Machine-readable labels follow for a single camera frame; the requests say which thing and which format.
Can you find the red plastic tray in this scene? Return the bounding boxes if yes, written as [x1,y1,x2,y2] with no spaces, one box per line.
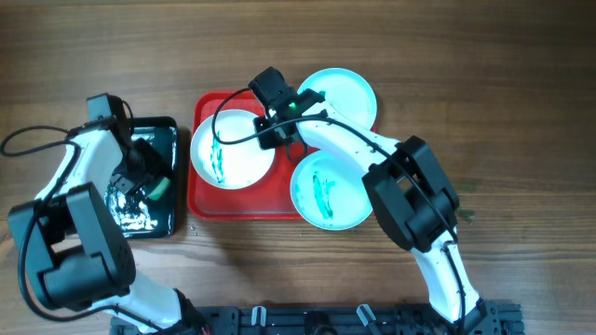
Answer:
[186,90,302,221]

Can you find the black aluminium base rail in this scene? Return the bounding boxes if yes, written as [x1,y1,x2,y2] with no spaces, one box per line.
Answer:
[109,302,525,335]

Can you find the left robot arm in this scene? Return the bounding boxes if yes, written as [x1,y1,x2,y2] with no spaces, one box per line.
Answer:
[7,93,212,334]

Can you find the white plate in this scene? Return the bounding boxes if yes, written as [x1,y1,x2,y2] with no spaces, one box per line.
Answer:
[190,109,276,190]

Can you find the black water tray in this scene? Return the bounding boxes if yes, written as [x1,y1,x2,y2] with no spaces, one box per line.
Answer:
[104,116,180,239]

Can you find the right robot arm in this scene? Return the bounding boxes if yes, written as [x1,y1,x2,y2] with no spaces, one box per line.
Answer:
[248,67,482,334]

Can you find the mint plate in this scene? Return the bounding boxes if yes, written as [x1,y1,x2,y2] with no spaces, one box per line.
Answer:
[290,151,373,231]
[298,68,378,129]

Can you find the green scrub sponge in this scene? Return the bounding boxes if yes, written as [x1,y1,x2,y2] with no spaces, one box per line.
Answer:
[145,177,171,201]

